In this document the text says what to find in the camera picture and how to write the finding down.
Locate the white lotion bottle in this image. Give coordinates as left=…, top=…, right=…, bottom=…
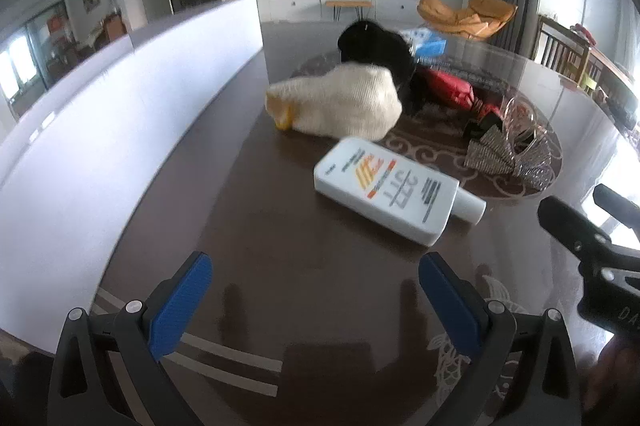
left=313, top=137, right=487, bottom=247

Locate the person's right hand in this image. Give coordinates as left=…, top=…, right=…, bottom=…
left=585, top=337, right=640, bottom=412

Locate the orange lounge chair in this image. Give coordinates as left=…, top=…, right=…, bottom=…
left=417, top=0, right=519, bottom=43

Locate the clear hair claw clip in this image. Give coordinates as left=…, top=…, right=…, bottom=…
left=502, top=94, right=552, bottom=157

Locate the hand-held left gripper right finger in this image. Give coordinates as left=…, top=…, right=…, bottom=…
left=419, top=252, right=583, bottom=426

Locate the wooden bench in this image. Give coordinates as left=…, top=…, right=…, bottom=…
left=325, top=0, right=374, bottom=23

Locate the black fuzzy plush item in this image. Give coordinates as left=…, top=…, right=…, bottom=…
left=337, top=20, right=420, bottom=115

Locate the blue white toothpaste box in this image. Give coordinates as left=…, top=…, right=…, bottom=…
left=401, top=27, right=447, bottom=59

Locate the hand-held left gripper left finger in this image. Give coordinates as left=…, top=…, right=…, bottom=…
left=47, top=251, right=213, bottom=426

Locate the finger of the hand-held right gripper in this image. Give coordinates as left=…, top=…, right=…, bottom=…
left=538, top=196, right=640, bottom=289
left=592, top=183, right=640, bottom=231

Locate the white television cabinet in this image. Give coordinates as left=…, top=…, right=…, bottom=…
left=257, top=0, right=432, bottom=24

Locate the red pouch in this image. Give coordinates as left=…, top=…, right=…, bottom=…
left=411, top=64, right=503, bottom=127

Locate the white partition board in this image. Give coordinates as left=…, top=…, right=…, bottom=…
left=0, top=0, right=265, bottom=355

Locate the brown wooden desktop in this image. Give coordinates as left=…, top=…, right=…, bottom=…
left=90, top=20, right=640, bottom=426

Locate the cream knitted glove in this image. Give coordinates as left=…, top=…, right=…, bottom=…
left=265, top=63, right=404, bottom=141

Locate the wooden chair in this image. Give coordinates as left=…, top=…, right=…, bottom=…
left=532, top=16, right=592, bottom=79

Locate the silver glitter hair bow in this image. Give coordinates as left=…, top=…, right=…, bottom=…
left=463, top=123, right=562, bottom=193

